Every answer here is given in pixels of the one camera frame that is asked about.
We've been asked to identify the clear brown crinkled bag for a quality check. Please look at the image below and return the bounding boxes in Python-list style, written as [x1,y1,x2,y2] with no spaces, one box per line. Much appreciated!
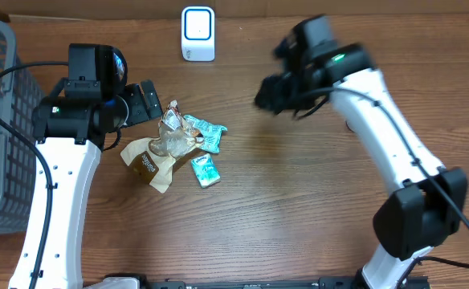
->
[120,100,204,193]

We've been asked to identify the teal white snack packet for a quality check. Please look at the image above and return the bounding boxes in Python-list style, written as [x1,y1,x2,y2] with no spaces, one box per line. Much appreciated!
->
[184,115,227,154]

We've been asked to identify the teal tissue pack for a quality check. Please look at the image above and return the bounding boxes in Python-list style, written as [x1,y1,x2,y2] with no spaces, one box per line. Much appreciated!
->
[191,153,221,188]

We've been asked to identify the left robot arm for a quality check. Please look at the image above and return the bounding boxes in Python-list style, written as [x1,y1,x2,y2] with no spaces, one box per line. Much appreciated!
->
[8,43,163,288]

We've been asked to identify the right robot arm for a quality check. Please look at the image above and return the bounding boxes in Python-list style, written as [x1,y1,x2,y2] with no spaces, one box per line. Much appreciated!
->
[255,15,468,288]

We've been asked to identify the grey plastic mesh basket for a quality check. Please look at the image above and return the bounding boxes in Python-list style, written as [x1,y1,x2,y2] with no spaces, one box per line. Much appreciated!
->
[0,21,45,234]

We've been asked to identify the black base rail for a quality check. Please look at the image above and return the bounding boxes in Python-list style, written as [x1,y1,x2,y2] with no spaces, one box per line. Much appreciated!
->
[101,273,432,289]

